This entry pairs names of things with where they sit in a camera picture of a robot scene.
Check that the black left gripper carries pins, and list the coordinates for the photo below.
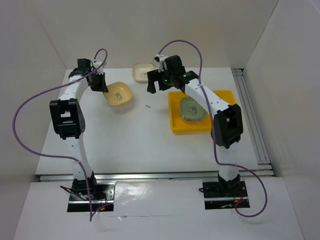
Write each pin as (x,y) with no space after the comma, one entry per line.
(102,87)

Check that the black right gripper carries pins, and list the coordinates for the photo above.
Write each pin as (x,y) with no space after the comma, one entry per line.
(154,76)

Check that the yellow panda plate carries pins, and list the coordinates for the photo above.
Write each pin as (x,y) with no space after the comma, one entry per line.
(118,93)

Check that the cream panda plate back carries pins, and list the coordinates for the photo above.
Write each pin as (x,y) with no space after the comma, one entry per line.
(139,72)

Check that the green panda plate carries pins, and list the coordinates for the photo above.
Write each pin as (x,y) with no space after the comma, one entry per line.
(191,110)

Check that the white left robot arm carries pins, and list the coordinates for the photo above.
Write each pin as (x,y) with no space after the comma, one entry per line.
(69,122)

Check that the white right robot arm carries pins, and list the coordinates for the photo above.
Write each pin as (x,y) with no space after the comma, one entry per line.
(225,118)

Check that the yellow plastic bin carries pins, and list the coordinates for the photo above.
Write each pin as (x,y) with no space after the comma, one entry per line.
(177,123)

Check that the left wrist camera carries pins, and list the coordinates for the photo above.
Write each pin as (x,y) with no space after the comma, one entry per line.
(98,67)

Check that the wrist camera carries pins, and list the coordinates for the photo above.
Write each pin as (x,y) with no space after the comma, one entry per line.
(98,67)
(161,60)

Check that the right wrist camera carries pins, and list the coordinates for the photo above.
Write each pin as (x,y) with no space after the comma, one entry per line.
(161,60)

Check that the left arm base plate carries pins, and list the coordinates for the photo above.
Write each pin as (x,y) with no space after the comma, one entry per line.
(102,199)

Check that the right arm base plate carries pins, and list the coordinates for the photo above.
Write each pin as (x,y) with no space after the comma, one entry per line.
(216,199)

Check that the aluminium rail front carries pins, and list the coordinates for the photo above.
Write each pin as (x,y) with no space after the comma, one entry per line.
(262,172)

